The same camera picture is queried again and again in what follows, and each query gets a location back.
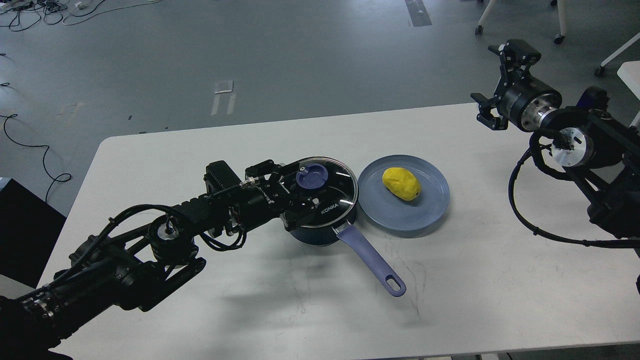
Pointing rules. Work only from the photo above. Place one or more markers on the glass pot lid purple knob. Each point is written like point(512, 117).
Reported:
point(329, 183)

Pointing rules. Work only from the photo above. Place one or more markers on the white side table right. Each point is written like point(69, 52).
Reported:
point(629, 73)

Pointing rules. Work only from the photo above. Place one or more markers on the yellow potato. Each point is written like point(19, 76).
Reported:
point(402, 183)

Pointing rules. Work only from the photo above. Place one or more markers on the blue round plate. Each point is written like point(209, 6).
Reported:
point(404, 218)

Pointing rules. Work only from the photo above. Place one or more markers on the black box at left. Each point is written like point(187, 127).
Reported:
point(29, 230)

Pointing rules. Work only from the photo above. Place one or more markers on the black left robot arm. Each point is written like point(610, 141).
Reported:
point(148, 251)

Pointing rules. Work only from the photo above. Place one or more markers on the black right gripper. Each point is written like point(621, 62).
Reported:
point(520, 99)

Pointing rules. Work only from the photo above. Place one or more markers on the dark blue saucepan purple handle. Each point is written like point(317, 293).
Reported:
point(346, 232)

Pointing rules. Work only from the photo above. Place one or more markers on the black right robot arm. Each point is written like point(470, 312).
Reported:
point(582, 144)

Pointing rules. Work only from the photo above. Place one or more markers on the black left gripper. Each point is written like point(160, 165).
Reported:
point(267, 197)

